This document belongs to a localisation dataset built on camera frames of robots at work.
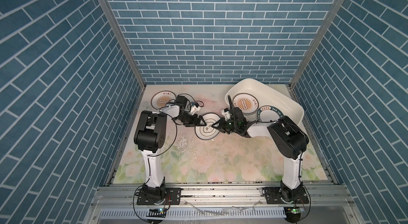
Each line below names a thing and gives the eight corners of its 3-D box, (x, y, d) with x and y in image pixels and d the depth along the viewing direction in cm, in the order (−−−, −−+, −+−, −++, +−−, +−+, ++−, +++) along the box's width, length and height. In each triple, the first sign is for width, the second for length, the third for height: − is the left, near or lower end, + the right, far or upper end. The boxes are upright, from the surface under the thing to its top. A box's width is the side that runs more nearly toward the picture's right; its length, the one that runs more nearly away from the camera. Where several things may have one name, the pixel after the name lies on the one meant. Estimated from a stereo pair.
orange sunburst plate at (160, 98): (156, 111, 109) (156, 109, 107) (147, 99, 115) (146, 97, 114) (177, 98, 116) (176, 96, 115) (166, 88, 123) (166, 86, 121)
